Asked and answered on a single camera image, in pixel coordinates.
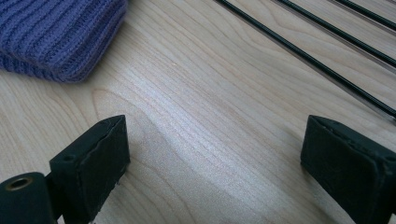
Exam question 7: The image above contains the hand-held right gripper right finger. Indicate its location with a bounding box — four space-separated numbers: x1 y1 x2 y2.
300 114 396 224

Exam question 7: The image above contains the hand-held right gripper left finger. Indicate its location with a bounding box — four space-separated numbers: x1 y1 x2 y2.
49 114 132 224

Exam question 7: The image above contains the purple ribbed knit cloth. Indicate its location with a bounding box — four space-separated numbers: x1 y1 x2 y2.
0 0 129 84

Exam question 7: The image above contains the black cable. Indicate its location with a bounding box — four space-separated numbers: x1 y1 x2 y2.
334 0 396 31
276 0 396 68
214 0 396 119

